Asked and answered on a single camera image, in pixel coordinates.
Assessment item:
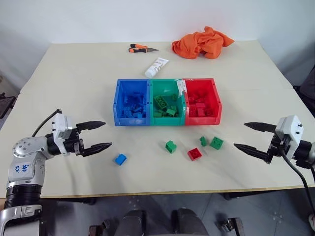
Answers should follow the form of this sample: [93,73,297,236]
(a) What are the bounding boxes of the orange crumpled cloth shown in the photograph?
[171,26,235,60]

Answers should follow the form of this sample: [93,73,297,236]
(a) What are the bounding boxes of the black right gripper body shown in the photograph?
[266,134,290,165]

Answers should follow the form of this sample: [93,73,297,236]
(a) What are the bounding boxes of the blue plastic bin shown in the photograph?
[113,78,152,127]

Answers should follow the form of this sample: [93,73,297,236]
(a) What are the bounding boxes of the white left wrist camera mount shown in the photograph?
[52,113,74,157]

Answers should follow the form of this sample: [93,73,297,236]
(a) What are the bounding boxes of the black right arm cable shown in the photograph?
[280,147,315,223]

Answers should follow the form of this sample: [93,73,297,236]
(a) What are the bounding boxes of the orange black handled pliers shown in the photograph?
[128,43,160,54]

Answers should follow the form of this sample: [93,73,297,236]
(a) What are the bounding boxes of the green square toy brick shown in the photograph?
[209,136,225,150]

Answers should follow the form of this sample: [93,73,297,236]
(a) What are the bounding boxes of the dark rounded robot leg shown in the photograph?
[115,208,146,236]
[171,207,210,236]

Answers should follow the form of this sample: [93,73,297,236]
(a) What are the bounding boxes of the black table frame bar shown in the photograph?
[41,196,97,206]

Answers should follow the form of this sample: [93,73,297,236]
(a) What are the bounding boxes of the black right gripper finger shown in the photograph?
[244,121,278,134]
[233,143,271,164]

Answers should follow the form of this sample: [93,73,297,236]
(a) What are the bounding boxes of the white squeeze tube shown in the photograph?
[144,57,170,79]

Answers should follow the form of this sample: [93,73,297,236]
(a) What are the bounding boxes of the white torn label sticker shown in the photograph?
[175,79,188,98]

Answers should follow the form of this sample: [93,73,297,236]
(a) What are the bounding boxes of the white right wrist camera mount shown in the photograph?
[274,115,302,161]

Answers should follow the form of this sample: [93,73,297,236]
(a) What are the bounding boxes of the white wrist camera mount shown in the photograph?
[52,113,74,157]
[274,115,302,161]

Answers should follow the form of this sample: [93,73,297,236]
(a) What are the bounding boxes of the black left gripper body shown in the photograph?
[63,123,86,157]

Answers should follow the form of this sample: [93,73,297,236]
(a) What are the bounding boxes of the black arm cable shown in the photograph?
[280,147,315,223]
[31,109,62,137]

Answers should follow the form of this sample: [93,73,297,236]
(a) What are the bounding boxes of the red plastic bin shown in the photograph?
[183,78,223,126]

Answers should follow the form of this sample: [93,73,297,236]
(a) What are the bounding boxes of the black chair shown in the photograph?
[0,91,17,120]

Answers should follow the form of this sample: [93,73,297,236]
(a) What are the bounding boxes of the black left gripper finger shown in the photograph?
[76,120,107,131]
[82,142,113,158]

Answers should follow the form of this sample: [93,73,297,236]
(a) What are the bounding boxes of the large green toy brick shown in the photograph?
[153,94,169,109]

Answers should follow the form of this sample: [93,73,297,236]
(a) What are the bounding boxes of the green plastic bin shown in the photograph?
[149,78,187,126]

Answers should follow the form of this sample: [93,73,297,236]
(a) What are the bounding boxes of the green arched toy brick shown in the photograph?
[165,140,178,154]

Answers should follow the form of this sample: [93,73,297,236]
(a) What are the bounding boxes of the red square toy brick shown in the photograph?
[187,147,203,162]

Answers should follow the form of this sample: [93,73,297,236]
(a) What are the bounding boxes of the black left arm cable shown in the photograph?
[31,109,62,137]

